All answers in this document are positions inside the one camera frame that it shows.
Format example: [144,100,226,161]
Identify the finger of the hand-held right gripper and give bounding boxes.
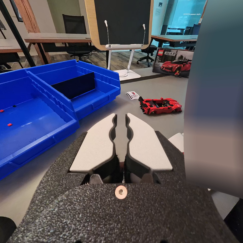
[168,133,184,153]

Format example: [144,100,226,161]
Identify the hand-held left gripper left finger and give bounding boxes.
[69,113,120,174]

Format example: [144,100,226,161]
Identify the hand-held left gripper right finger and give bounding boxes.
[124,113,173,174]

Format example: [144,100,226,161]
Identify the large blue plastic bin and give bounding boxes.
[0,69,80,181]

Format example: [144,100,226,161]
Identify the red lego car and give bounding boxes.
[139,96,183,115]

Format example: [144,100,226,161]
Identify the lego set box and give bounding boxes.
[152,47,194,78]

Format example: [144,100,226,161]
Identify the blue plastic bin with divider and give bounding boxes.
[26,59,121,120]

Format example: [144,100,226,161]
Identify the white sticker sheet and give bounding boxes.
[125,91,140,100]

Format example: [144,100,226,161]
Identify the wooden desk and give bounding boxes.
[151,35,199,48]
[0,39,25,69]
[24,33,93,65]

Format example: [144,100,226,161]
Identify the white book stand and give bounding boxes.
[104,20,146,82]

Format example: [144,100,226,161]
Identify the black mesh office chair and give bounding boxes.
[62,14,93,64]

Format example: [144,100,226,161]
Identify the wood-rimmed black panel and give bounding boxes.
[84,0,154,51]

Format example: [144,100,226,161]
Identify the black slanted pole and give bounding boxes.
[0,0,36,67]

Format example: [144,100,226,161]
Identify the dark framed picture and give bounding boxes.
[9,0,24,22]

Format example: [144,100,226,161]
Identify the wooden door frame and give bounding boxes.
[14,0,41,34]

